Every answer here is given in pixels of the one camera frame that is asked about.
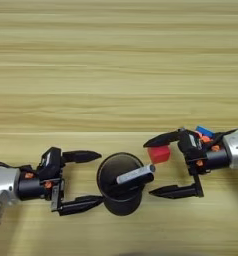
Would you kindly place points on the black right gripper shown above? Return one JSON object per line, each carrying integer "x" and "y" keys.
{"x": 214, "y": 158}

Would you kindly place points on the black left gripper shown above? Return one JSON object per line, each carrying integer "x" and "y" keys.
{"x": 31, "y": 186}

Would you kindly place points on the red cube block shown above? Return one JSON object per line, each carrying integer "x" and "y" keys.
{"x": 159, "y": 155}

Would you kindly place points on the black round pen cup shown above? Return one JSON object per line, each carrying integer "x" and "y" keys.
{"x": 119, "y": 206}

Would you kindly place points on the multicoloured puzzle cube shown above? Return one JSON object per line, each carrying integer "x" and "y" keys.
{"x": 204, "y": 131}

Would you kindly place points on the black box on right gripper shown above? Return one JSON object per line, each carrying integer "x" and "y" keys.
{"x": 190, "y": 143}

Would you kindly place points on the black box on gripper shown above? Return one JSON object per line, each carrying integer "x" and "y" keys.
{"x": 50, "y": 163}
{"x": 190, "y": 143}

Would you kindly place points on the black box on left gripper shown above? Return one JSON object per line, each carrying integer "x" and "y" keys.
{"x": 50, "y": 163}

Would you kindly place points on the black and silver marker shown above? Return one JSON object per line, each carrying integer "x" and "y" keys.
{"x": 134, "y": 175}

